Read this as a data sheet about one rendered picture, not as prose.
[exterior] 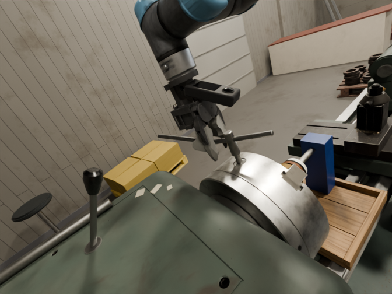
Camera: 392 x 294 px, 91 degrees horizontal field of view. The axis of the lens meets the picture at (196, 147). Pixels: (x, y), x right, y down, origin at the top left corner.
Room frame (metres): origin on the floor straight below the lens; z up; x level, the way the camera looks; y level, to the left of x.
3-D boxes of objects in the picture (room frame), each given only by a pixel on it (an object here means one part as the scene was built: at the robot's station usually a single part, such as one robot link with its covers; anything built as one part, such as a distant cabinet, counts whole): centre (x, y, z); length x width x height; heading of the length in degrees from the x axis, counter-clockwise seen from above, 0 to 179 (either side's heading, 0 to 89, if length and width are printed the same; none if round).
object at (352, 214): (0.49, -0.30, 0.88); 0.36 x 0.30 x 0.04; 27
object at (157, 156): (2.70, 0.85, 0.20); 1.13 x 0.85 x 0.39; 123
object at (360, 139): (0.58, -0.64, 1.00); 0.20 x 0.10 x 0.05; 117
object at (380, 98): (0.59, -0.67, 1.13); 0.08 x 0.08 x 0.03
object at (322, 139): (0.54, -0.39, 1.00); 0.08 x 0.06 x 0.23; 27
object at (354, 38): (4.91, -3.99, 0.42); 2.48 x 0.82 x 0.84; 33
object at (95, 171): (0.30, 0.18, 1.38); 0.04 x 0.03 x 0.05; 117
